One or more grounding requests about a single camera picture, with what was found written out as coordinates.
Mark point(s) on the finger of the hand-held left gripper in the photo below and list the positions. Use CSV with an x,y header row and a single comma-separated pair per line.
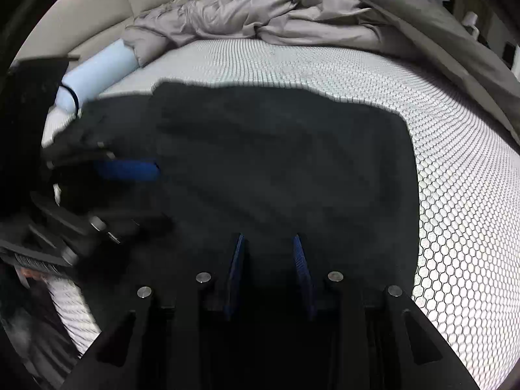
x,y
126,170
97,227

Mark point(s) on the bed with honeycomb sheet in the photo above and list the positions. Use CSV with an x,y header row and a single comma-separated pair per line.
x,y
447,170

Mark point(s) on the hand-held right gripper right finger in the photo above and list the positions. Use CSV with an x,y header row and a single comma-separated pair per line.
x,y
302,270

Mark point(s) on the black pants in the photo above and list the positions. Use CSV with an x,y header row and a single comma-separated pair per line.
x,y
284,150

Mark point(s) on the white chair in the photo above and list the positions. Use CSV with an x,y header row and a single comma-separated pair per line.
x,y
470,21

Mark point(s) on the light blue pillow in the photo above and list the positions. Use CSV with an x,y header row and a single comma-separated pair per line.
x,y
101,69

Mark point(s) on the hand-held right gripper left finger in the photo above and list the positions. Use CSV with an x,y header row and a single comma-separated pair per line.
x,y
236,270

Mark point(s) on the grey two-tone duvet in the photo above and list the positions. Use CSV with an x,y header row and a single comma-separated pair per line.
x,y
284,12

